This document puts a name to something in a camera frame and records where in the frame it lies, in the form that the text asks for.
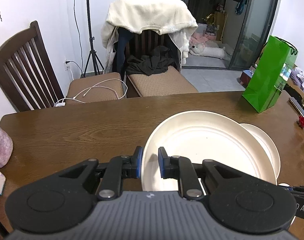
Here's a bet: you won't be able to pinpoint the wooden chair draped with clothes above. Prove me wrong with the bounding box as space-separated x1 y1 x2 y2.
117 29 199 98

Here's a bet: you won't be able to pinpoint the green paper bag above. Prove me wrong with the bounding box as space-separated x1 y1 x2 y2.
242 35 299 113

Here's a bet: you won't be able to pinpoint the dark blue pants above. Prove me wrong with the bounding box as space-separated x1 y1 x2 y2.
115 27 132 74

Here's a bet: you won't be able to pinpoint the white plush toy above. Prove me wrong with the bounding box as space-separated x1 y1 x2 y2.
189 44 205 56

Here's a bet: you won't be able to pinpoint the pink textured vase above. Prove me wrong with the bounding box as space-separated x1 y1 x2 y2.
0 108 14 168

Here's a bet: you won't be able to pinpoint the black studio light stand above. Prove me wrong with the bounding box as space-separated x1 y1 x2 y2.
81 0 105 78

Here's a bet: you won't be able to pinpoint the white charging cable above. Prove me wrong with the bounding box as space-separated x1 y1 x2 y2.
54 79 128 107

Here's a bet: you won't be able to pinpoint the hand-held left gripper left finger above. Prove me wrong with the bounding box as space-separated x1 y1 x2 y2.
57 146 143 202

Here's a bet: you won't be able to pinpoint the cream plate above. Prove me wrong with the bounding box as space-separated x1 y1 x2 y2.
239 123 281 180
141 110 278 192

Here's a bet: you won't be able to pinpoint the dark crumpled cloth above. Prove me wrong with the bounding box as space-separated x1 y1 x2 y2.
126 45 176 77

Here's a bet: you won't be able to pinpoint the dark wooden chair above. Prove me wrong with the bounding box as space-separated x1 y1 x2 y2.
0 21 125 112

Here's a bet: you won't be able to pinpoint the black framed glass door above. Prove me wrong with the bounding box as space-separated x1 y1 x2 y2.
126 0 282 70

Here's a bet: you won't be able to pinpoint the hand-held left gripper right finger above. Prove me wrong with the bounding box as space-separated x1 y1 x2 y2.
158 147 245 202

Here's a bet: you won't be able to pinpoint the brown seat cushion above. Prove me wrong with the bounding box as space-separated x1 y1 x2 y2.
66 72 125 105
128 66 199 97

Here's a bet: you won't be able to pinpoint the chair with cream jacket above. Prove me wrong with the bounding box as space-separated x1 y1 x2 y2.
101 0 199 74

